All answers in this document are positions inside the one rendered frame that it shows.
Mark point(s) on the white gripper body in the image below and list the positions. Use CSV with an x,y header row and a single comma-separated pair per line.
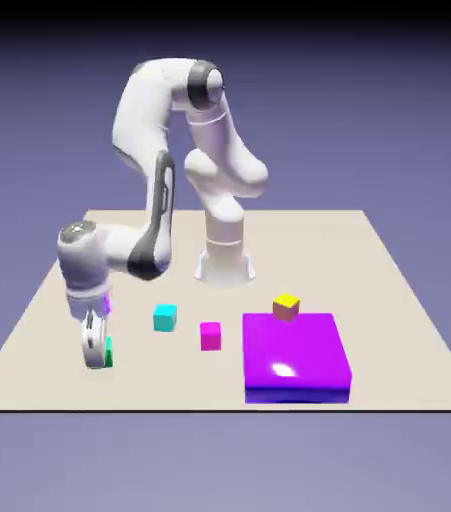
x,y
92,340

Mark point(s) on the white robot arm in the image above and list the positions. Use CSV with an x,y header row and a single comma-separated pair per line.
x,y
141,120

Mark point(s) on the small green cube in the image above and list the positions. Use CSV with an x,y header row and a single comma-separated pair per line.
x,y
108,354

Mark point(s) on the small cyan cube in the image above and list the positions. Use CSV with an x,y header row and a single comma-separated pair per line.
x,y
165,318

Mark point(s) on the small magenta cube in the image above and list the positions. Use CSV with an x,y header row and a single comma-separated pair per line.
x,y
210,336

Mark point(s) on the small yellow cube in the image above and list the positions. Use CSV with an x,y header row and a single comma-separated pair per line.
x,y
286,307

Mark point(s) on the large purple box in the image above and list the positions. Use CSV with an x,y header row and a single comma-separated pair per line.
x,y
295,356

